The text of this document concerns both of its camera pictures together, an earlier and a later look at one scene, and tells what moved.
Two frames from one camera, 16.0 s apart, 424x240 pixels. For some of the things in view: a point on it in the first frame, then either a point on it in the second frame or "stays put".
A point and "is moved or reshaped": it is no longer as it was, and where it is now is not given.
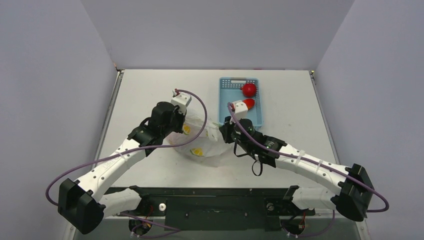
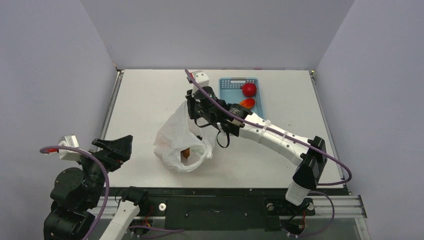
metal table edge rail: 109,114 stays put
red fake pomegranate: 249,90 stays put
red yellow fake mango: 250,103 stays put
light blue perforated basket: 229,90 stays put
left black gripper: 182,117 → 115,152
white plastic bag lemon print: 211,143 is moved or reshaped
